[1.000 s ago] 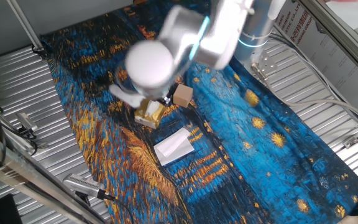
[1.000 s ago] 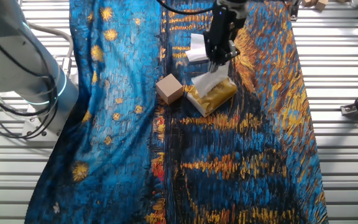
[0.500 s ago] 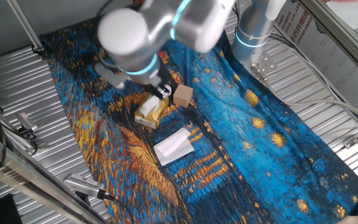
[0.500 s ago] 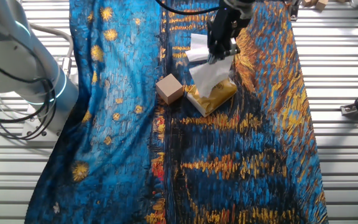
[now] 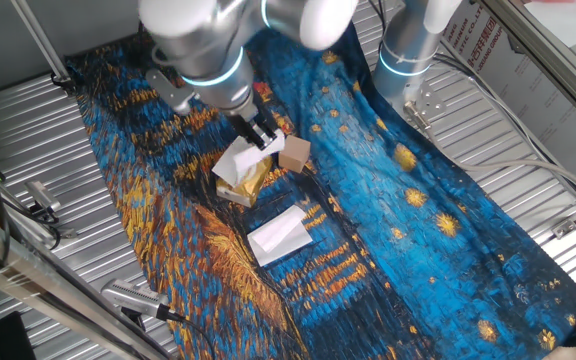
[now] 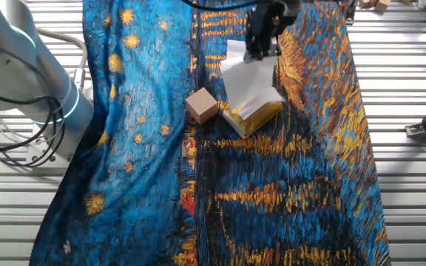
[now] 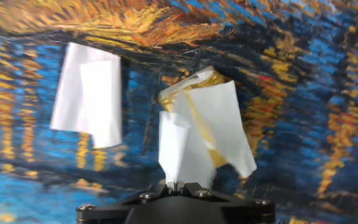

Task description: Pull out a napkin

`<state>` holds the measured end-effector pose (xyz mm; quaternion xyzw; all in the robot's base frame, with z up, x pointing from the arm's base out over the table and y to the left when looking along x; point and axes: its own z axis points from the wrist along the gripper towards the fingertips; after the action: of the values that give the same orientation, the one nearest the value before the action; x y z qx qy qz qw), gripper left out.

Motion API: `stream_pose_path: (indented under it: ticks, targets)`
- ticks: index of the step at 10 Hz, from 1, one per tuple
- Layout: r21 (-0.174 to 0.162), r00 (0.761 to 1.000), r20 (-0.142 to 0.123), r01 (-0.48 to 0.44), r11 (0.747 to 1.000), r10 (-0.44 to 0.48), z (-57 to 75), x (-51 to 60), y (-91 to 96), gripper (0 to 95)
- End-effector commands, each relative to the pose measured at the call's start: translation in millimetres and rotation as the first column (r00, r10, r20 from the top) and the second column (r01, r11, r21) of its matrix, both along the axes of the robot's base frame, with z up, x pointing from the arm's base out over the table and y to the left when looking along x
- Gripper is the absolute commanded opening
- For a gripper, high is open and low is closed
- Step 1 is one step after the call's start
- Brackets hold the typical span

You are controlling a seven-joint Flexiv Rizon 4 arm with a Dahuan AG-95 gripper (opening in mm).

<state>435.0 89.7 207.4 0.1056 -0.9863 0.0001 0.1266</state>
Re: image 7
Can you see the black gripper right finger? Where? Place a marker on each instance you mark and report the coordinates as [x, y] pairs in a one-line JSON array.
[[247, 214]]

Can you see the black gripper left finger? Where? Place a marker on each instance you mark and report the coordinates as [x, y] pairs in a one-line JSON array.
[[110, 214]]

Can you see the white napkin from pack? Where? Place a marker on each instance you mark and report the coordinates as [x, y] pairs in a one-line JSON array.
[[222, 124]]

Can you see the gold tissue pack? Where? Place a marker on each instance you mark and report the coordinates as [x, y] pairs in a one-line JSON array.
[[210, 81]]

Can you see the loose white napkin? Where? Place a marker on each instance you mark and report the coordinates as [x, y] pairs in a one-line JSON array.
[[89, 96]]

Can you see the starry night painting tablecloth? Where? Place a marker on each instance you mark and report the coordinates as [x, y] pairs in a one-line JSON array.
[[306, 109]]

